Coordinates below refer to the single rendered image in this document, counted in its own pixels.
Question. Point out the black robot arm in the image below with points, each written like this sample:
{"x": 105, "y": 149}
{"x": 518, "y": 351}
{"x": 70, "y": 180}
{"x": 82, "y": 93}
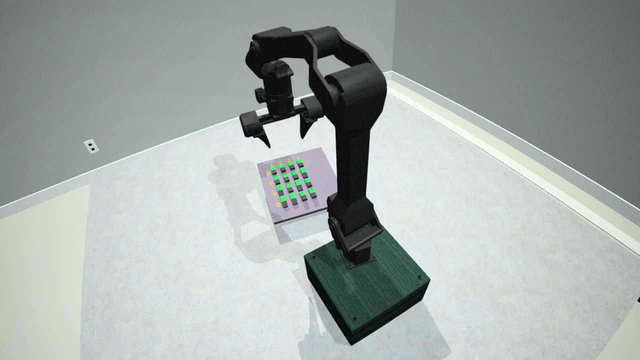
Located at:
{"x": 352, "y": 99}

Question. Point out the lilac switch panel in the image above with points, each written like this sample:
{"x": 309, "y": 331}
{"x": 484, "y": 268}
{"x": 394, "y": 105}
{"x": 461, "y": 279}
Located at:
{"x": 297, "y": 185}

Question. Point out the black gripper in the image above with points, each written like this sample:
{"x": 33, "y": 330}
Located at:
{"x": 281, "y": 107}

